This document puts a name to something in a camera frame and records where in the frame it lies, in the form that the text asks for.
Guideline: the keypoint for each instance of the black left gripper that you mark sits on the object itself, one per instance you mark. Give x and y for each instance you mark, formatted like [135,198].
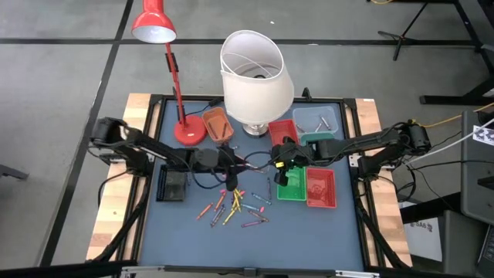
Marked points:
[231,154]

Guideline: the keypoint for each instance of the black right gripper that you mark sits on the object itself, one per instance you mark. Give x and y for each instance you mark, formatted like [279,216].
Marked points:
[287,152]

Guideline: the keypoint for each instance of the purple crayon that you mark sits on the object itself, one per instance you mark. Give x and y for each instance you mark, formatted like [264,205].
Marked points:
[252,223]
[224,130]
[212,129]

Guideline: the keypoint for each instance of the yellow crayon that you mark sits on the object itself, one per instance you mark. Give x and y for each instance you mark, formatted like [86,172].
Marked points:
[234,206]
[236,201]
[230,217]

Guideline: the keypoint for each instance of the grey crayon white wrapper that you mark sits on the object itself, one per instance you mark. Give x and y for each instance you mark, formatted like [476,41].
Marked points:
[301,128]
[325,123]
[318,127]

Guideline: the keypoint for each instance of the violet crayon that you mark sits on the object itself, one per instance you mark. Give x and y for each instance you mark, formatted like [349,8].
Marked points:
[217,215]

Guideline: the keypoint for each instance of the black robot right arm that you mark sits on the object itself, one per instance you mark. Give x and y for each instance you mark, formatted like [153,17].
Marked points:
[366,141]

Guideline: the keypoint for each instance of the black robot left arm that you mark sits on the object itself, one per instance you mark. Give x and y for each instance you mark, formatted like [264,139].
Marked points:
[166,152]

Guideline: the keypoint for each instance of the dark crayon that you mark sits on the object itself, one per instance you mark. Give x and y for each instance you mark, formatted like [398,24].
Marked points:
[269,189]

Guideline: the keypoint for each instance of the red slotted plastic basket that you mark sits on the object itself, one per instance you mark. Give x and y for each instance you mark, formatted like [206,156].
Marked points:
[281,129]
[328,181]

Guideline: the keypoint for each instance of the green slotted plastic basket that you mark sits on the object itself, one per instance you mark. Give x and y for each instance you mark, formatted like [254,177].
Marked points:
[297,189]

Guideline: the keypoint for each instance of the light blue crayon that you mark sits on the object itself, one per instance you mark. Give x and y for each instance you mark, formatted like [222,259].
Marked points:
[251,207]

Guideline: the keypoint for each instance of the red-brown crayon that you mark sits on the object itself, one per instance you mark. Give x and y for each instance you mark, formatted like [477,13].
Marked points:
[258,216]

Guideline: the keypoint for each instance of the teal plastic bin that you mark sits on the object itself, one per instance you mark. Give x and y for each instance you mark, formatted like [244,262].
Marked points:
[322,136]

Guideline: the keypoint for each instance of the orange plastic bin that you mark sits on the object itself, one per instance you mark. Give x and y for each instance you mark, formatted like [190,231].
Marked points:
[213,116]

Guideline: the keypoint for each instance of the clear plastic bin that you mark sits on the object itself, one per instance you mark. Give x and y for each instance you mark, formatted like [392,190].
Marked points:
[308,116]

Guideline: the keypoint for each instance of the red desk lamp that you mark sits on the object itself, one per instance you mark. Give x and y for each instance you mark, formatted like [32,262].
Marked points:
[190,133]

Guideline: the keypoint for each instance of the white shade silver table lamp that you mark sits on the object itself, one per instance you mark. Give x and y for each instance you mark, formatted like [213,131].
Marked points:
[254,92]

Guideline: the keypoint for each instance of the black mesh basket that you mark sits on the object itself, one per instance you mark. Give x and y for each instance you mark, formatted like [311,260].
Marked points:
[171,189]

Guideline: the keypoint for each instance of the black clamp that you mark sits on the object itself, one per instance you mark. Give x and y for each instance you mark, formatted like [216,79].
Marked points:
[306,93]

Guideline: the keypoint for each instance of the wooden side board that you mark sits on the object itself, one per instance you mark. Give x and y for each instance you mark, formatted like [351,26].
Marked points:
[390,224]
[116,208]

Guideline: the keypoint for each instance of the black desk foot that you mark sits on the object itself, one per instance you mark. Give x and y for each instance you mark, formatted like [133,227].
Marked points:
[432,208]

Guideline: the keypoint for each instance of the white box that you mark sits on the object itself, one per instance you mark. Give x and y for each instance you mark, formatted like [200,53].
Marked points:
[424,243]

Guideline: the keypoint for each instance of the black tripod stand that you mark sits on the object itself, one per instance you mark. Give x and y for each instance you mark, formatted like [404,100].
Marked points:
[411,29]

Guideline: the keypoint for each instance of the black desk leg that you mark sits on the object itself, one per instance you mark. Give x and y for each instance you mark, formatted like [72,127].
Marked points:
[455,100]

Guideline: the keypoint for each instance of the grey desk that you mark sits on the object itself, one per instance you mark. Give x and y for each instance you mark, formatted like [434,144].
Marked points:
[476,185]

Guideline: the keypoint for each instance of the printed marker paper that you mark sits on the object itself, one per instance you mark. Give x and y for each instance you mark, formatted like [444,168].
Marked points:
[484,135]

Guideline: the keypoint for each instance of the black chair leg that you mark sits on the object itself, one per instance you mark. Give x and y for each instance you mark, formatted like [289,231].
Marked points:
[13,172]

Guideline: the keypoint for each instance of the black keyboard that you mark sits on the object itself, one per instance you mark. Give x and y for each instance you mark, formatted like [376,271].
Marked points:
[488,251]

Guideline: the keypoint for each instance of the black table frame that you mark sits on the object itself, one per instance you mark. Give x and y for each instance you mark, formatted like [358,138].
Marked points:
[346,116]

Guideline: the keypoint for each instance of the silver corner bracket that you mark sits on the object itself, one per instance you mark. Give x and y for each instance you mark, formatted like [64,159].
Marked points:
[357,273]
[143,269]

